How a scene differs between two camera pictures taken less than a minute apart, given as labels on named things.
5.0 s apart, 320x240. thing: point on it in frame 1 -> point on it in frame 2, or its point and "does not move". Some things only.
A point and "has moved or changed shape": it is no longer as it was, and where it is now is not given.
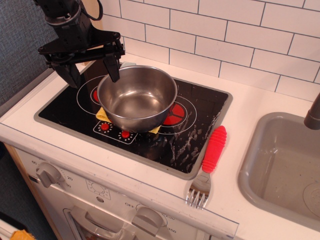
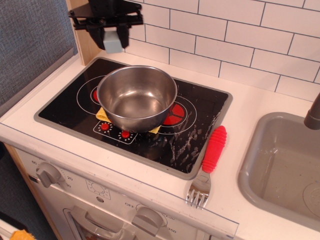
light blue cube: (127, 63) has moved or changed shape
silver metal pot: (140, 101) does not move
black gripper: (77, 41) -> (101, 14)
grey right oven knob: (148, 220) does not move
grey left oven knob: (48, 173) does not move
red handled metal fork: (199, 190) does not move
